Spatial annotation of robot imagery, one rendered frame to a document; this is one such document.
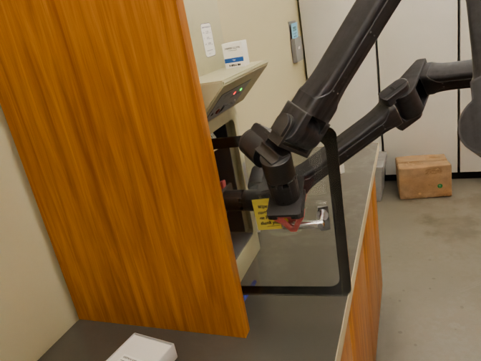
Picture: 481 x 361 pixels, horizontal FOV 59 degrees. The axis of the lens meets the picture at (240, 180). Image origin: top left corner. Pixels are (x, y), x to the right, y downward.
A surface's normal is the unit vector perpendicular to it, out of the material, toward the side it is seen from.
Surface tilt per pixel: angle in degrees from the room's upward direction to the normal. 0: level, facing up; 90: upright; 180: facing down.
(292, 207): 24
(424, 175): 88
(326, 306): 0
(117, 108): 90
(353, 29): 58
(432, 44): 90
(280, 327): 0
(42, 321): 90
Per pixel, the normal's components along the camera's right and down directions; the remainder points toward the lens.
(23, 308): 0.92, -0.04
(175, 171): -0.34, 0.38
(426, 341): -0.17, -0.92
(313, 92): -0.56, -0.39
